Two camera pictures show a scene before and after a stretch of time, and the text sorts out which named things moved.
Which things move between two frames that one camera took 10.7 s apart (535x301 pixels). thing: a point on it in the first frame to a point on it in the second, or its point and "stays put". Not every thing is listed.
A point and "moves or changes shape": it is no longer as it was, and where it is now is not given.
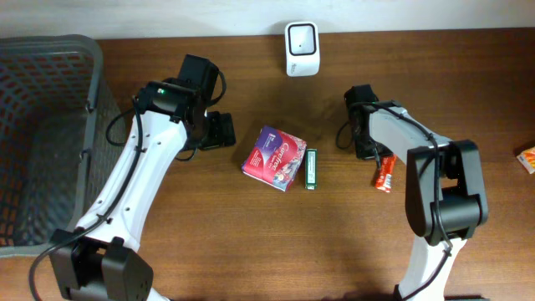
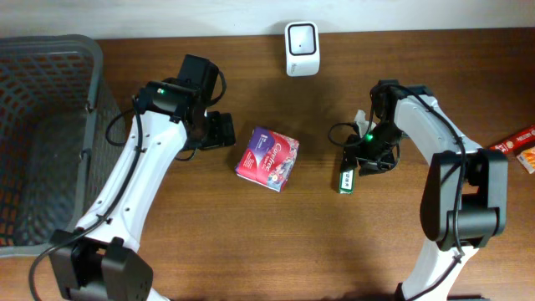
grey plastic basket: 55,156 stays put
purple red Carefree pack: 274,158 moves or changes shape
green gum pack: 311,169 to 347,181
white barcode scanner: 302,49 stays put
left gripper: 221,130 stays put
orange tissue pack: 527,158 stays put
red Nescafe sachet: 384,176 to 517,143
